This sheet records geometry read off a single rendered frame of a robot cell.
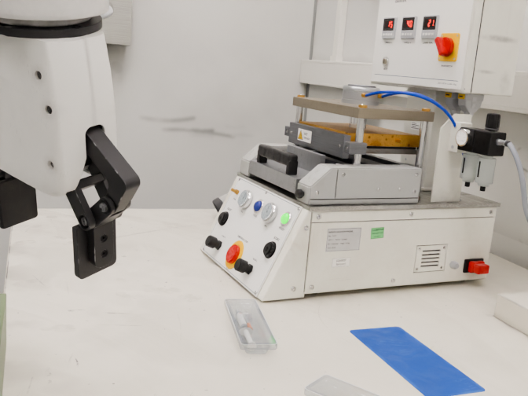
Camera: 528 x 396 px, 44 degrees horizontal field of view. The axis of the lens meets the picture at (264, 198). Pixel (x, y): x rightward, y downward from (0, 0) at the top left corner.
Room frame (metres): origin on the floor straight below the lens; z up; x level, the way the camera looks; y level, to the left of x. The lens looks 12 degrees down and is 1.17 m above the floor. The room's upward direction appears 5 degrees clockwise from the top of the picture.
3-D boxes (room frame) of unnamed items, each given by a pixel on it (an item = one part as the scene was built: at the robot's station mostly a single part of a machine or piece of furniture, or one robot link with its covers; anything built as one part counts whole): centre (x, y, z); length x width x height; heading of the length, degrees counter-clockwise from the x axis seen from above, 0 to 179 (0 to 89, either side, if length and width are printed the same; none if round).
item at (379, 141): (1.38, -0.19, 1.07); 0.22 x 0.17 x 0.10; 26
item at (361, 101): (1.38, -0.22, 1.08); 0.31 x 0.24 x 0.13; 26
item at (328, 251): (1.36, -0.19, 0.84); 0.53 x 0.37 x 0.17; 116
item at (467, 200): (1.40, -0.22, 0.93); 0.46 x 0.35 x 0.01; 116
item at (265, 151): (1.30, -0.02, 0.99); 0.15 x 0.02 x 0.04; 26
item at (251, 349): (0.98, 0.01, 0.76); 0.18 x 0.06 x 0.02; 12
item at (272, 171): (1.36, -0.14, 0.97); 0.30 x 0.22 x 0.08; 116
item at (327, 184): (1.23, -0.18, 0.97); 0.26 x 0.05 x 0.07; 116
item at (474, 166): (1.24, -0.40, 1.05); 0.15 x 0.05 x 0.15; 26
